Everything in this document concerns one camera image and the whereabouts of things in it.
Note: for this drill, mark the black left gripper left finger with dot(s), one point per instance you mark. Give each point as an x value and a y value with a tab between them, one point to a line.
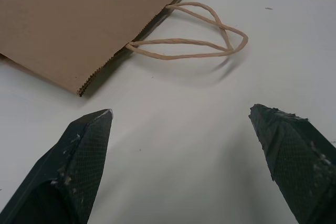
78	166

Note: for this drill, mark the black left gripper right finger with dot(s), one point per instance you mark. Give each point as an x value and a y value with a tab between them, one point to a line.
296	166

